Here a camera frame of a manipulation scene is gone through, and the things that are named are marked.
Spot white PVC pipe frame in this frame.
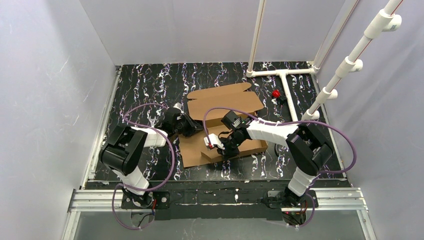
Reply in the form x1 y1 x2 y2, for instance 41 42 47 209
246 0 359 114

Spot white PVC camera pole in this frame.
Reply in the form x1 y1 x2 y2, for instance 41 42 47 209
301 0 403 121

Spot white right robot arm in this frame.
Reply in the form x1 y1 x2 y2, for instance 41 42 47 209
204 110 334 197

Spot black handled pliers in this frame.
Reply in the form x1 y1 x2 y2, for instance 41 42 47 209
275 94 288 105

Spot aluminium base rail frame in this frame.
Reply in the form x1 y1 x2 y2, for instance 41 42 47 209
68 179 367 221

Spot small red ball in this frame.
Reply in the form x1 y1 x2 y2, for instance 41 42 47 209
271 89 281 99

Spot brown cardboard box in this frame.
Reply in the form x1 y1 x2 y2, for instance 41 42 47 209
179 82 269 169

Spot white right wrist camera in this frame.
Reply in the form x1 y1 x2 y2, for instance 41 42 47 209
204 133 225 150

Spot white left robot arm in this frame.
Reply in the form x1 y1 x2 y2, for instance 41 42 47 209
98 103 203 196

